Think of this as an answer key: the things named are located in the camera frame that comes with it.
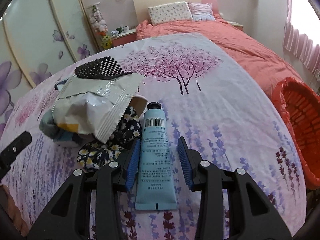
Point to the bed with coral duvet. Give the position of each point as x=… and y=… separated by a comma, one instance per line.
x=263, y=65

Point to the floral pink purple tablecloth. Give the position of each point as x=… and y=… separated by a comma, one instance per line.
x=224, y=115

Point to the silver snack bag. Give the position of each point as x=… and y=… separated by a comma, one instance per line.
x=89, y=106

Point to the black polka dot hairbrush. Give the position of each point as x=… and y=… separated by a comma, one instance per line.
x=105, y=68

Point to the cream pink headboard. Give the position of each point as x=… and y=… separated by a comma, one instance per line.
x=141, y=7

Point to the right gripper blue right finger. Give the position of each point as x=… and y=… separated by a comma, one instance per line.
x=186, y=162

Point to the nightstand right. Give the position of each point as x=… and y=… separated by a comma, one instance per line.
x=237, y=25

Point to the floral sliding wardrobe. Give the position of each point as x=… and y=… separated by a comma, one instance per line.
x=38, y=39

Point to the floral white pillow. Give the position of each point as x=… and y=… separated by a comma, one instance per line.
x=169, y=12

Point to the striped pink pillow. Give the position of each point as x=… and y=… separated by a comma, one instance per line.
x=201, y=11

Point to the light blue cream tube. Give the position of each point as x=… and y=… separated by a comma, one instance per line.
x=155, y=186

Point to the red laundry basket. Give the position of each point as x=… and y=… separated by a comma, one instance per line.
x=298, y=106

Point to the pink curtain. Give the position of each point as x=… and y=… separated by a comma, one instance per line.
x=302, y=33

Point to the pink nightstand left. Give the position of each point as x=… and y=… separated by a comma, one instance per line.
x=124, y=38

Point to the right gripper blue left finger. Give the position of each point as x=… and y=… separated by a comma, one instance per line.
x=132, y=164

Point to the black floral scrunchie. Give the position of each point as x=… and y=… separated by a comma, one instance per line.
x=95, y=154

